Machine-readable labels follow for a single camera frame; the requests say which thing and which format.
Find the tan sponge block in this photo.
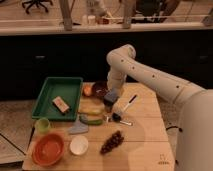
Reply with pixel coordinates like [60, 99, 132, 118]
[52, 96, 70, 113]

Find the silver metal spoon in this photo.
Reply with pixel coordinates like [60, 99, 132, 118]
[104, 115, 134, 127]

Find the bunch of dark grapes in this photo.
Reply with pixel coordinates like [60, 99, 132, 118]
[100, 131, 124, 155]

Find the green plastic tray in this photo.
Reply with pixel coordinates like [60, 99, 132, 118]
[32, 77, 83, 121]

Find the black office chair base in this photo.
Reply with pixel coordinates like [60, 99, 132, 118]
[21, 0, 53, 14]

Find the orange plastic bowl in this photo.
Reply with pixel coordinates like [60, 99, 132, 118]
[32, 133, 64, 167]

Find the grey blue cloth piece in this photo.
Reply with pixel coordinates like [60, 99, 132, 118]
[68, 120, 89, 134]

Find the orange peach toy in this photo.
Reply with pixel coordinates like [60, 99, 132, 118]
[83, 85, 92, 97]

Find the black and white brush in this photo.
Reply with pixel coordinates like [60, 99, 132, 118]
[111, 94, 138, 122]

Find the dark brown bowl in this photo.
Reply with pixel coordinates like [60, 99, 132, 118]
[92, 81, 108, 99]

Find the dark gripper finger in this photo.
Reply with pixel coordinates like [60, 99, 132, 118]
[105, 102, 113, 112]

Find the green plastic cup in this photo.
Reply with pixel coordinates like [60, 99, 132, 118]
[35, 118, 51, 133]

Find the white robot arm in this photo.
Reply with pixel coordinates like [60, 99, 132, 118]
[106, 44, 213, 171]

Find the green cucumber toy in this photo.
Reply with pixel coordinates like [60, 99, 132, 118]
[79, 115, 103, 126]

